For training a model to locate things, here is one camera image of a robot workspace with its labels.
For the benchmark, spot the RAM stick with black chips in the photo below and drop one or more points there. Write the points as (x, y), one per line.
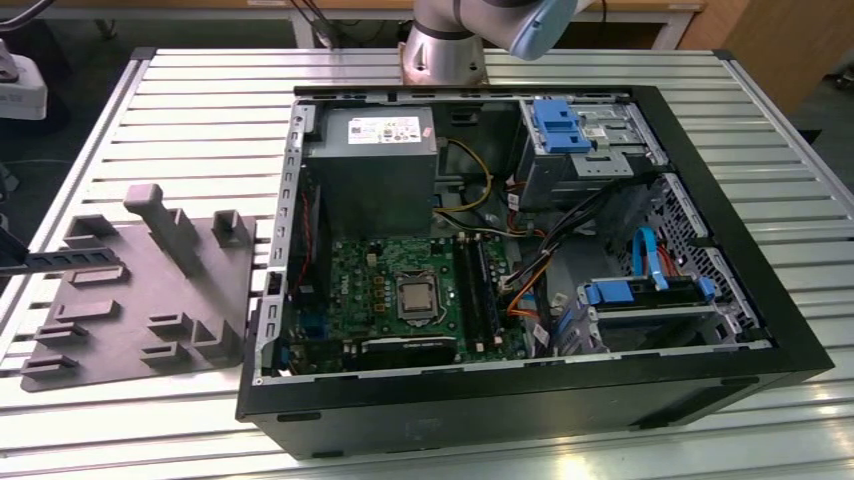
(81, 257)
(482, 290)

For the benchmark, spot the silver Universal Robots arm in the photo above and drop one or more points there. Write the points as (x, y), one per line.
(441, 45)

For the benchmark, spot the empty black RAM slot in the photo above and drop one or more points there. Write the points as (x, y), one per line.
(462, 280)

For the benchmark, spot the grey plastic parts rack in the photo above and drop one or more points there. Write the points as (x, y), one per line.
(161, 300)

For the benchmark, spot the black case fan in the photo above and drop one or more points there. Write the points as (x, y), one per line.
(320, 210)

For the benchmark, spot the blue board connector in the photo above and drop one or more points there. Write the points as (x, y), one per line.
(316, 327)

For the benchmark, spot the green Dell motherboard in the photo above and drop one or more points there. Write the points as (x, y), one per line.
(354, 257)

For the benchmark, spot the grey power supply unit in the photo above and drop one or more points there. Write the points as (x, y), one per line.
(374, 190)

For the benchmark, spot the metal CPU socket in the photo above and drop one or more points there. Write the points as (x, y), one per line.
(421, 275)

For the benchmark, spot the silver CPU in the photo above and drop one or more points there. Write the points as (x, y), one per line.
(418, 296)

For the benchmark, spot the black Nvidia graphics card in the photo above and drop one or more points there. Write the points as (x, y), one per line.
(408, 352)

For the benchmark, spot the black open PC case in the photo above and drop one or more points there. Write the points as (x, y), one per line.
(508, 415)

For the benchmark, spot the blue plastic drive latch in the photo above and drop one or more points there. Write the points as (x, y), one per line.
(561, 127)

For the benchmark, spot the grey metal drive cage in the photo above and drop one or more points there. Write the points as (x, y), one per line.
(601, 165)

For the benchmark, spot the hard disk in blue carrier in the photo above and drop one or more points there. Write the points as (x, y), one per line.
(615, 292)

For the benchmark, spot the grey metal disk bay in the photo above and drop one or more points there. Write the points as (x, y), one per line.
(655, 316)

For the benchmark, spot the white desk with wooden top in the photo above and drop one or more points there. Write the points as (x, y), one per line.
(681, 25)

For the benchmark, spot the wooden cabinet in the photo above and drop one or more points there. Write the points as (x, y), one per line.
(781, 45)

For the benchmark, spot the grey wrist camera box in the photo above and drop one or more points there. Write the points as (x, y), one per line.
(23, 95)

